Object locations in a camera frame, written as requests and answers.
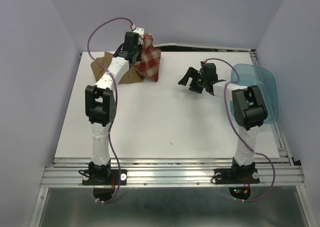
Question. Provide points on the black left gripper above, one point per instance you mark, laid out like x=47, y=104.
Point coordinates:
x=138, y=57

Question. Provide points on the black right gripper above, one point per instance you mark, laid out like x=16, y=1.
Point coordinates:
x=192, y=73

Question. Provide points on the red plaid skirt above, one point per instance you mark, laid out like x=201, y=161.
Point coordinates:
x=149, y=65

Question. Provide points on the tan brown skirt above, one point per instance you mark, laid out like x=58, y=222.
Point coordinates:
x=118, y=67

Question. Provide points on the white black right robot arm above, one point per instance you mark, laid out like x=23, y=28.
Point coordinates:
x=249, y=112

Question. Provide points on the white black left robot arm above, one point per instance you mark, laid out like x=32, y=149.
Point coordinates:
x=101, y=106

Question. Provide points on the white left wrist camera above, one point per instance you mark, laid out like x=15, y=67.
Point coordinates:
x=140, y=31

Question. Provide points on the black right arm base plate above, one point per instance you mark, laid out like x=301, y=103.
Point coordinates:
x=226, y=176

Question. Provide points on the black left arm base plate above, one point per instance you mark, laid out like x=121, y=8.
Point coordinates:
x=115, y=178

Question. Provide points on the aluminium table frame rail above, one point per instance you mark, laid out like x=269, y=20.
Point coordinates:
x=169, y=140

